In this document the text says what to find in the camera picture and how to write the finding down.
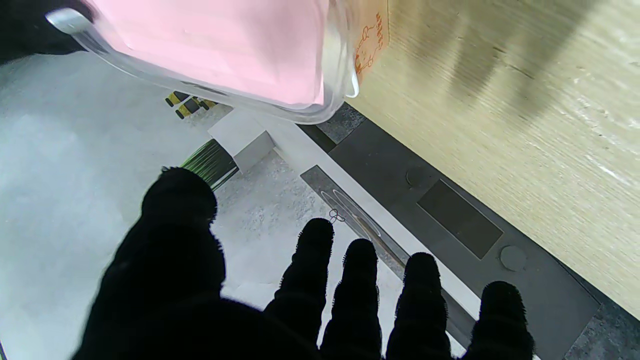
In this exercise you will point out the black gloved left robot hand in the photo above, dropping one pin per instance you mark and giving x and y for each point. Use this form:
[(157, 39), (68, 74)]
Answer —
[(165, 270)]

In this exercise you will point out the white paper food container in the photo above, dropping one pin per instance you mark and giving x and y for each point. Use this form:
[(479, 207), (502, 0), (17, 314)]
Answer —
[(372, 40)]

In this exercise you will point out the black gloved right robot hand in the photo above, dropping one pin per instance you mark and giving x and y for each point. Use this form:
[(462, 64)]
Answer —
[(20, 30)]

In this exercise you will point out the white block on floor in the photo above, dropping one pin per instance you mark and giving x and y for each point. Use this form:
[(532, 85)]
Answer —
[(240, 142)]

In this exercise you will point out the clear plastic lid pink sheet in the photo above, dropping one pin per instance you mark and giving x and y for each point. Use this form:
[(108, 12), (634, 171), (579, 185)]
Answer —
[(215, 50)]

